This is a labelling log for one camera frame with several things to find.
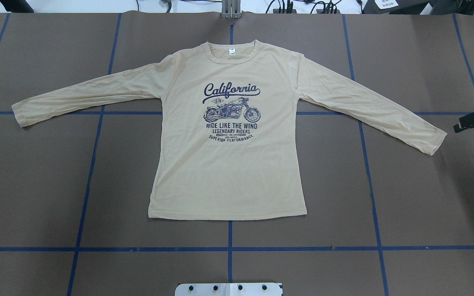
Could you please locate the black box with label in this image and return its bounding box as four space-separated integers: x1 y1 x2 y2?
362 0 429 15

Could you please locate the beige long-sleeve printed shirt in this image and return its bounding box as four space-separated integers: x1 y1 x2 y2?
12 40 446 220

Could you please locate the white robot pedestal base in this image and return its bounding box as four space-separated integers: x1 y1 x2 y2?
174 282 283 296

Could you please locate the aluminium frame post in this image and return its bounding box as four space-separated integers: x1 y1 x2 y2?
221 0 242 19

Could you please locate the black cable bundle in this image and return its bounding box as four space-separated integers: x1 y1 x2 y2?
265 0 342 14

